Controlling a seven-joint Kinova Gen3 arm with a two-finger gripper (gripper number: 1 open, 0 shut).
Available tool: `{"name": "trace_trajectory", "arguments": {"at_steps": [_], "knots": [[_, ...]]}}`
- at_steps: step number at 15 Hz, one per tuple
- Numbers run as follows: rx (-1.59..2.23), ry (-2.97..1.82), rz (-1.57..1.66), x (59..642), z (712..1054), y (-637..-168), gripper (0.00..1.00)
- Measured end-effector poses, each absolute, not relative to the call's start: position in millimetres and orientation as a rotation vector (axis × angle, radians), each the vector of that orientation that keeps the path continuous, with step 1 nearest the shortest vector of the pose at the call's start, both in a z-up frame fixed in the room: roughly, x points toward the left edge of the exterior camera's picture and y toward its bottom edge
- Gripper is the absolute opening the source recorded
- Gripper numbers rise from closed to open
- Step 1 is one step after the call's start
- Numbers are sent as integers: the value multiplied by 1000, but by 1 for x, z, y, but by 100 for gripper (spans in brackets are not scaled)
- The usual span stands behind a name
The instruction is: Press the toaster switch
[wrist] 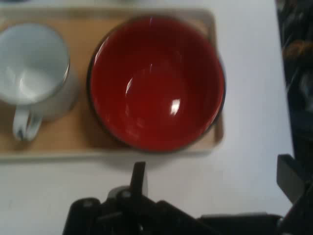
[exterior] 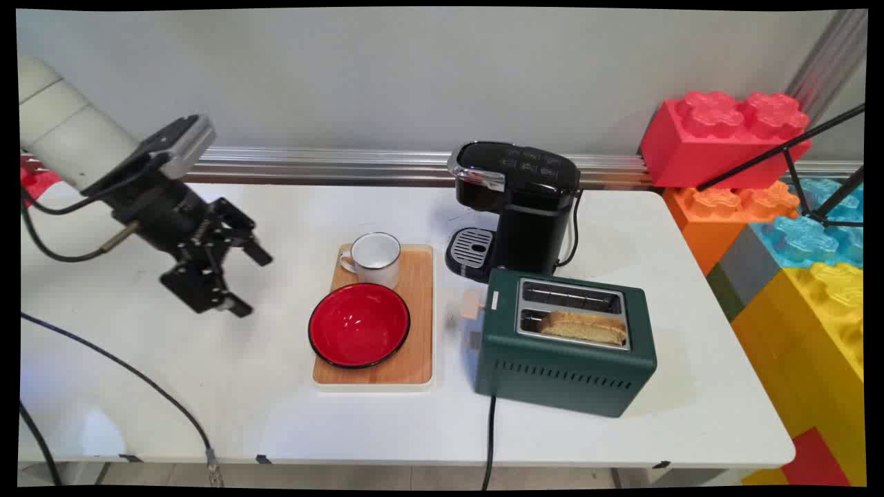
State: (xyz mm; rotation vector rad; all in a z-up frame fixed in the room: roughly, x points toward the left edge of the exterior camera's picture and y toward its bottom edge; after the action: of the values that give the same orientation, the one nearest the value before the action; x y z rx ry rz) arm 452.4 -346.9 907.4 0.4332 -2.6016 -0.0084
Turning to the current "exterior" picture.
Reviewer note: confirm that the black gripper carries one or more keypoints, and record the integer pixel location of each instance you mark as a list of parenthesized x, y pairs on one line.
[(162, 210)]

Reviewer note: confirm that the beige toaster lever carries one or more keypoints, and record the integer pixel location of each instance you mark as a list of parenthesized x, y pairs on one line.
[(471, 305)]

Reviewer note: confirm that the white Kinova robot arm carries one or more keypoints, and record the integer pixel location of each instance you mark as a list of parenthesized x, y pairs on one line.
[(69, 131)]

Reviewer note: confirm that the red bowl with black rim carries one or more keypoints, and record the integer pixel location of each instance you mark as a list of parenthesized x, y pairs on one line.
[(359, 324)]

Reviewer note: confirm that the white enamel mug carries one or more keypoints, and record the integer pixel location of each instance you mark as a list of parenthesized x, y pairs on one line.
[(376, 259)]

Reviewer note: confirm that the wooden cutting board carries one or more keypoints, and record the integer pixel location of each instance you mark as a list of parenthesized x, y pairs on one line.
[(416, 331)]

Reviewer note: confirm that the black coffee machine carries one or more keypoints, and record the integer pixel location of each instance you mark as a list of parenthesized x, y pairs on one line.
[(532, 221)]

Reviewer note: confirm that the dark green toaster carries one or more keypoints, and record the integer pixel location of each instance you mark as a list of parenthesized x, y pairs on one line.
[(552, 373)]

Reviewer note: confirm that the toasted bread slice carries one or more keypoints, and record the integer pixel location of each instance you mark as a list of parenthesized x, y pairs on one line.
[(587, 328)]

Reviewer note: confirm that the large red toy block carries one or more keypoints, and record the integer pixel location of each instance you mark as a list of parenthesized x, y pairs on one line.
[(697, 148)]

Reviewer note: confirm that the orange toy block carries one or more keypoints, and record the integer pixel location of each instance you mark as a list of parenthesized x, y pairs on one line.
[(711, 221)]

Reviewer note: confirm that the dark green toy block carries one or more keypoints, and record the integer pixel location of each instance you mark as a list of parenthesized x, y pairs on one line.
[(725, 293)]

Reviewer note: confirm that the grey toy block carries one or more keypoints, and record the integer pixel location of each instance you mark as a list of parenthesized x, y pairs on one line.
[(749, 273)]

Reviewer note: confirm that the light blue toy block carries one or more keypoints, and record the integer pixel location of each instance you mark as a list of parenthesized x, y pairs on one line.
[(839, 197), (801, 241)]

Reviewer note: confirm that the black tripod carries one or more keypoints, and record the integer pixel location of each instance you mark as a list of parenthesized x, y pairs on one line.
[(794, 162)]

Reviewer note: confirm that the large yellow toy block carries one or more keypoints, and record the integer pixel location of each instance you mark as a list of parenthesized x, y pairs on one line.
[(808, 373)]

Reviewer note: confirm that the small red toy block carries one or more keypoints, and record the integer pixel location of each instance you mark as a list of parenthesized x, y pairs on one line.
[(815, 459)]

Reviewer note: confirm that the slanted aluminium profile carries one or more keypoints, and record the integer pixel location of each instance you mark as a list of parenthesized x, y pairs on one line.
[(829, 62)]

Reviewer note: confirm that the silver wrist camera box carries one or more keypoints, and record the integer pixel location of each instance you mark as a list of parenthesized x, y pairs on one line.
[(186, 141)]

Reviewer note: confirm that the horizontal aluminium rail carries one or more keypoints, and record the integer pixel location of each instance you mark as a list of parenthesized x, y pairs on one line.
[(345, 166)]

